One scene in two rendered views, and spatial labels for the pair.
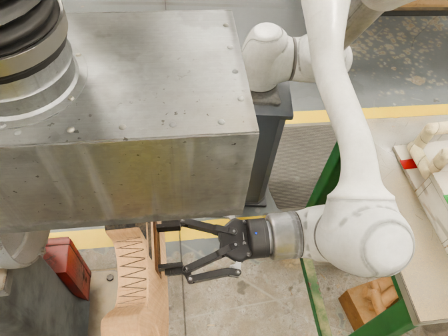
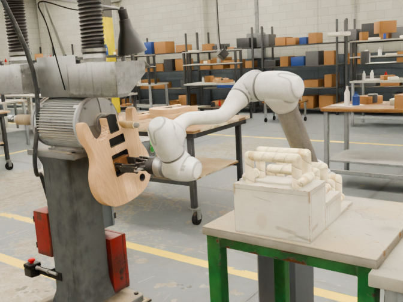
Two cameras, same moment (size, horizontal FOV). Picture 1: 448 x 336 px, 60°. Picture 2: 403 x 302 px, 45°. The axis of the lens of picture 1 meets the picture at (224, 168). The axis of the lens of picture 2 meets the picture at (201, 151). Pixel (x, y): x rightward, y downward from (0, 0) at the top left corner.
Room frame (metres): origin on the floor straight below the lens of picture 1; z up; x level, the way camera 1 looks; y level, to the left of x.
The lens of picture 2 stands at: (-0.86, -1.71, 1.53)
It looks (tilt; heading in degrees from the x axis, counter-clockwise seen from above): 11 degrees down; 48
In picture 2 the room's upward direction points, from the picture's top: 3 degrees counter-clockwise
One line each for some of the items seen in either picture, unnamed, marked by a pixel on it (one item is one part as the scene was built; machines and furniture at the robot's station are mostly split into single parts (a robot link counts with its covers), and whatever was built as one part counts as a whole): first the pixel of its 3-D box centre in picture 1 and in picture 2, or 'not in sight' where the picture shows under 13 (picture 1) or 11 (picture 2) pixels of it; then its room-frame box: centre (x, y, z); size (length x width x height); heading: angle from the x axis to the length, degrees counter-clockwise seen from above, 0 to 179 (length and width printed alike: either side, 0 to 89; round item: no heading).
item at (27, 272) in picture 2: not in sight; (43, 272); (0.10, 0.67, 0.46); 0.25 x 0.07 x 0.08; 102
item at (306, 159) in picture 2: not in sight; (306, 168); (0.44, -0.77, 1.15); 0.03 x 0.03 x 0.09
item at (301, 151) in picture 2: not in sight; (282, 152); (0.42, -0.68, 1.20); 0.20 x 0.03 x 0.03; 105
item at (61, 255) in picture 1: (39, 270); (104, 253); (0.41, 0.57, 0.49); 0.25 x 0.12 x 0.37; 102
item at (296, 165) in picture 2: not in sight; (297, 173); (0.36, -0.79, 1.15); 0.03 x 0.03 x 0.09
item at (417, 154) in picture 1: (420, 159); not in sight; (0.66, -0.52, 0.96); 0.11 x 0.03 x 0.03; 16
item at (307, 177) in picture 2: not in sight; (304, 178); (0.40, -0.79, 1.12); 0.11 x 0.03 x 0.03; 16
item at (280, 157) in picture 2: not in sight; (271, 157); (0.34, -0.70, 1.20); 0.20 x 0.03 x 0.03; 105
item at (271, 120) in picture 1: (246, 144); (285, 268); (1.15, -0.09, 0.35); 0.28 x 0.28 x 0.70; 4
